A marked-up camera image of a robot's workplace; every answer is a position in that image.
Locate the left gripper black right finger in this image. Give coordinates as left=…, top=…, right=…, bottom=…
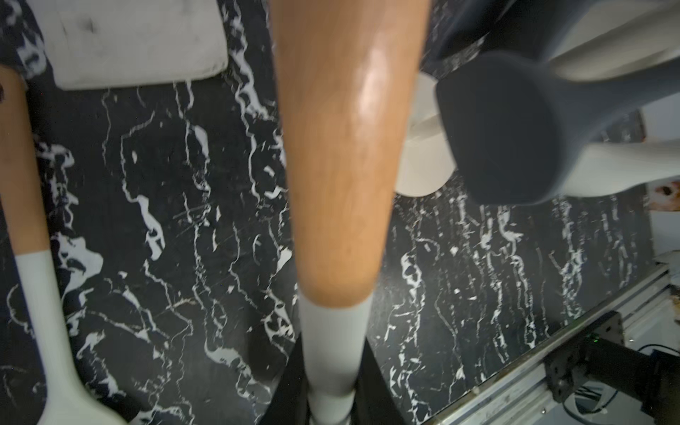
left=352, top=339, right=406, bottom=425

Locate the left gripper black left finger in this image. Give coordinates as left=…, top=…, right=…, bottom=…
left=259, top=336, right=310, bottom=425

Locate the cream spoon wooden handle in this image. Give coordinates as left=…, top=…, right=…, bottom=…
left=1, top=67, right=124, bottom=424

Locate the grey spatula mint handle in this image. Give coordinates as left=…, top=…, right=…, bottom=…
left=435, top=51, right=679, bottom=205

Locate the cream spatula wooden handle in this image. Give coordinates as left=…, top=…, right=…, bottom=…
left=269, top=1, right=430, bottom=424

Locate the cream slotted turner wooden handle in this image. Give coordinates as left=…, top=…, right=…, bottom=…
left=559, top=139, right=679, bottom=198

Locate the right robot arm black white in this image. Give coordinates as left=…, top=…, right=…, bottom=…
left=584, top=339, right=679, bottom=424

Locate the cream utensil rack stand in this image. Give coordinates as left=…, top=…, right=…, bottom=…
left=395, top=72, right=456, bottom=198

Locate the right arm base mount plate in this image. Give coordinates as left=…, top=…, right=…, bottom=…
left=544, top=311, right=624, bottom=404

